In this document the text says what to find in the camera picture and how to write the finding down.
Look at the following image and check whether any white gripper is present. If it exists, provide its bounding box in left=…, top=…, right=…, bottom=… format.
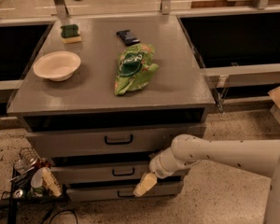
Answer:
left=133, top=154, right=173, bottom=197

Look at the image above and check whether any grey drawer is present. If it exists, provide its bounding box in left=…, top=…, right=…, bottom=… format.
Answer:
left=66, top=176, right=184, bottom=202
left=49, top=158, right=194, bottom=185
left=26, top=123, right=206, bottom=158

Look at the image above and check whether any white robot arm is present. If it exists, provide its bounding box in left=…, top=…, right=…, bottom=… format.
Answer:
left=133, top=134, right=280, bottom=224

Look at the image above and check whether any grey bottom drawer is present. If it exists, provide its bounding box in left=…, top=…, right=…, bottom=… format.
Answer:
left=66, top=176, right=184, bottom=202

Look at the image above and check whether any grey top drawer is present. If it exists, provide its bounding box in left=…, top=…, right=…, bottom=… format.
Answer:
left=26, top=123, right=206, bottom=158

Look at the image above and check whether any grey drawer cabinet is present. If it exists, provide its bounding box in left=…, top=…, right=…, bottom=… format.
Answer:
left=6, top=14, right=216, bottom=161

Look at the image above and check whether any white cup in rack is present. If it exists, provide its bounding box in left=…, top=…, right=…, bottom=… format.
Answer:
left=31, top=168, right=44, bottom=189

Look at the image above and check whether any green chip bag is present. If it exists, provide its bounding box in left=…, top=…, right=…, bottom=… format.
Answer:
left=114, top=43, right=159, bottom=96

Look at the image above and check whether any dark blue snack packet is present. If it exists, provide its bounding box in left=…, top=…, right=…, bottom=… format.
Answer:
left=116, top=30, right=140, bottom=47

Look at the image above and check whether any white paper bowl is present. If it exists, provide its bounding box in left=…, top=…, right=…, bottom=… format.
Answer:
left=33, top=51, right=81, bottom=82

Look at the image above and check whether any green yellow sponge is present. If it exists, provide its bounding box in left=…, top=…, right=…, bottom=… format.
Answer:
left=61, top=24, right=82, bottom=44

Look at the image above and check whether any black cable on floor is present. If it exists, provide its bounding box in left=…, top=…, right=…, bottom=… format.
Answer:
left=40, top=208, right=78, bottom=224

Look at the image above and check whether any black wire dish rack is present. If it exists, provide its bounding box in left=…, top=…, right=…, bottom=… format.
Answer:
left=7, top=147, right=66, bottom=224

